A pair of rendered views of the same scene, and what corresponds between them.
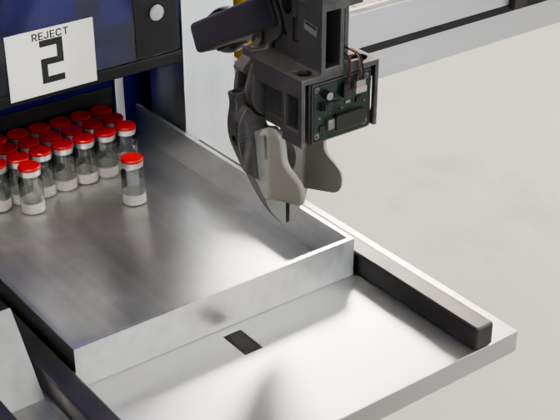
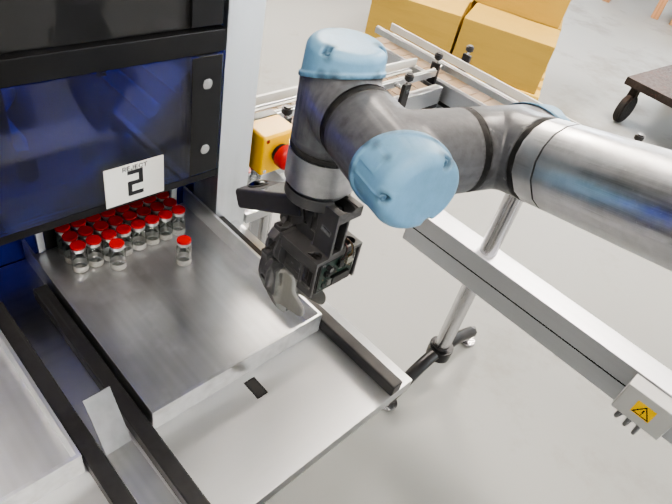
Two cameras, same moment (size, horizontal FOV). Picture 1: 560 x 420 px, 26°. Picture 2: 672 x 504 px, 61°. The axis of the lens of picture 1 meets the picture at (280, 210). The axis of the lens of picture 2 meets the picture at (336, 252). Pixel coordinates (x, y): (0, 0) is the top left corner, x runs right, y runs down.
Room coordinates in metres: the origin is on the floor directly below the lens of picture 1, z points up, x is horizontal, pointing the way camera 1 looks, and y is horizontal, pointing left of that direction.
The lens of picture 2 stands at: (0.34, 0.09, 1.49)
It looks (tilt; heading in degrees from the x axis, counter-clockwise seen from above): 41 degrees down; 344
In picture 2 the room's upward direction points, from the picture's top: 14 degrees clockwise
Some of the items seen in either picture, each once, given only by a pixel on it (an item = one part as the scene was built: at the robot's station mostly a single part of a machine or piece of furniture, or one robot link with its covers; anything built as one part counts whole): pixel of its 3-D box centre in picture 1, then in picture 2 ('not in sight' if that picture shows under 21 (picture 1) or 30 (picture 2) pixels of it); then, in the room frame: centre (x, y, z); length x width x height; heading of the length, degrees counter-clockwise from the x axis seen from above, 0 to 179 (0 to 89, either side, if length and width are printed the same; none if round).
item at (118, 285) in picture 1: (113, 222); (172, 285); (0.92, 0.15, 0.90); 0.34 x 0.26 x 0.04; 37
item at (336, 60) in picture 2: not in sight; (338, 98); (0.83, -0.01, 1.25); 0.09 x 0.08 x 0.11; 18
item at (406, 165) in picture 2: not in sight; (404, 156); (0.74, -0.06, 1.25); 0.11 x 0.11 x 0.08; 18
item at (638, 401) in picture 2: not in sight; (646, 406); (0.98, -0.92, 0.50); 0.12 x 0.05 x 0.09; 37
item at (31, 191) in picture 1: (31, 187); (117, 254); (0.97, 0.22, 0.91); 0.02 x 0.02 x 0.05
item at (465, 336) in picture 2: not in sight; (435, 357); (1.45, -0.65, 0.07); 0.50 x 0.08 x 0.14; 127
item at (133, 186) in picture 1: (132, 181); (183, 251); (0.98, 0.13, 0.90); 0.02 x 0.02 x 0.04
